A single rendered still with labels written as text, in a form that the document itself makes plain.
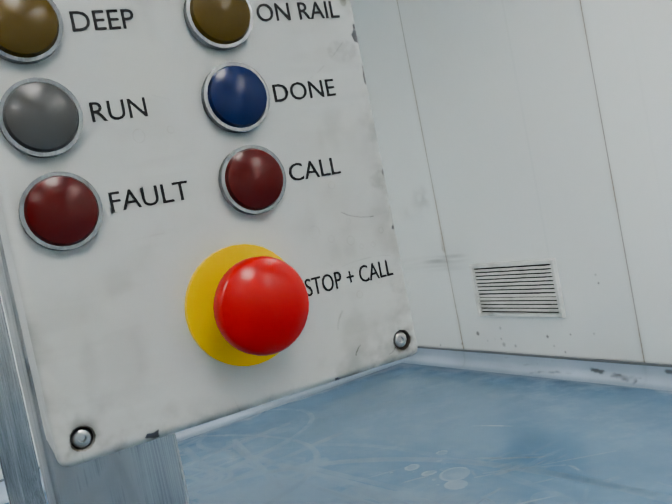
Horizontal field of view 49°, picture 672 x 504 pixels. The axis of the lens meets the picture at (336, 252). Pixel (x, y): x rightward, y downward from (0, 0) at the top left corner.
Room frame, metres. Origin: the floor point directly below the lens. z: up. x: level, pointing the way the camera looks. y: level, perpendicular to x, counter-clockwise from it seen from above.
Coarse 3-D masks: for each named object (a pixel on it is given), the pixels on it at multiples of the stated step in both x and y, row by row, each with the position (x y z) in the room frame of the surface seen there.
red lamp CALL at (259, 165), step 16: (240, 160) 0.31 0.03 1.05; (256, 160) 0.31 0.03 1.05; (272, 160) 0.32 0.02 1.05; (240, 176) 0.31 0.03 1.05; (256, 176) 0.31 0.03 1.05; (272, 176) 0.32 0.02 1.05; (240, 192) 0.31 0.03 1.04; (256, 192) 0.31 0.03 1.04; (272, 192) 0.32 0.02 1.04; (256, 208) 0.31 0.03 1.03
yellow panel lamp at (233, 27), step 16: (192, 0) 0.31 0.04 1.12; (208, 0) 0.31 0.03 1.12; (224, 0) 0.31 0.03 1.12; (240, 0) 0.32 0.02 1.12; (192, 16) 0.31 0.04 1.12; (208, 16) 0.31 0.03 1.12; (224, 16) 0.31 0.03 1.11; (240, 16) 0.32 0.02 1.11; (208, 32) 0.31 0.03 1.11; (224, 32) 0.31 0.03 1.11; (240, 32) 0.32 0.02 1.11
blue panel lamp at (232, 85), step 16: (224, 80) 0.31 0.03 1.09; (240, 80) 0.31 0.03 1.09; (256, 80) 0.32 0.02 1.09; (208, 96) 0.31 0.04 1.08; (224, 96) 0.31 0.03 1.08; (240, 96) 0.31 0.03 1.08; (256, 96) 0.32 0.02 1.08; (224, 112) 0.31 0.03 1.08; (240, 112) 0.31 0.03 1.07; (256, 112) 0.32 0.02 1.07
